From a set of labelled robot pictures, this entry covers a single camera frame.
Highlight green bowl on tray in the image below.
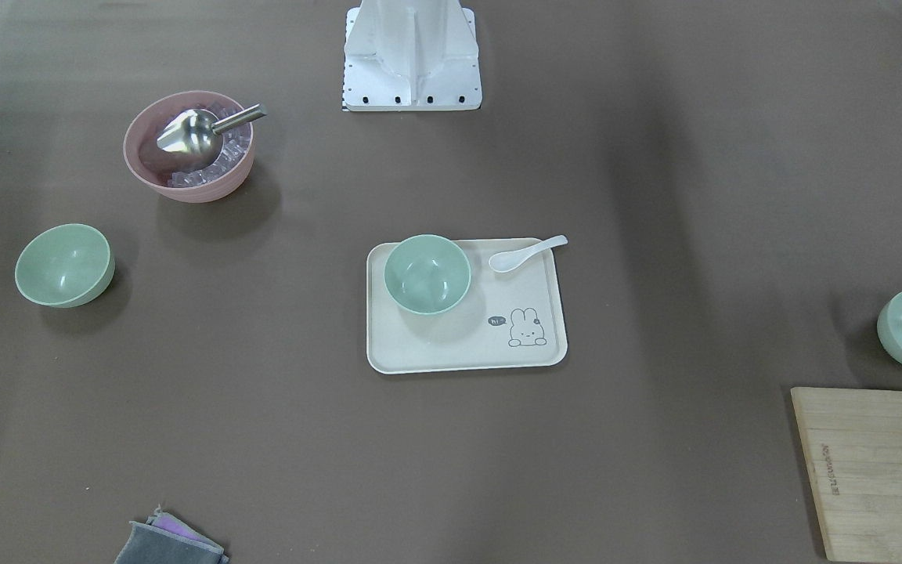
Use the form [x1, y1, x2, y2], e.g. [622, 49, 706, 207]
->
[383, 234, 473, 316]

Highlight wooden cutting board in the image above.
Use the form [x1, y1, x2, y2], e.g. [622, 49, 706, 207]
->
[791, 388, 902, 563]

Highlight metal ice scoop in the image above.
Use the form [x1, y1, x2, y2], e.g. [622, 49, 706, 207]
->
[155, 104, 268, 168]

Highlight clear ice cubes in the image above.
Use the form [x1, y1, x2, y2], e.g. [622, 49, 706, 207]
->
[155, 107, 247, 189]

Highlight purple cloth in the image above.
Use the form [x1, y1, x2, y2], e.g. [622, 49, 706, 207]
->
[146, 506, 218, 546]

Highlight white ceramic spoon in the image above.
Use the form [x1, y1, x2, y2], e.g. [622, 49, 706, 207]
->
[488, 235, 568, 273]

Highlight grey folded cloth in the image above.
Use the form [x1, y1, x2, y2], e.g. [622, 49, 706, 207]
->
[114, 522, 230, 563]

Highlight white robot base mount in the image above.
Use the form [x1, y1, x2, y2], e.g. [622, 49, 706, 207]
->
[341, 1, 483, 112]

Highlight cream bunny tray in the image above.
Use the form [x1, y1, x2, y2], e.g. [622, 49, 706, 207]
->
[366, 238, 568, 374]

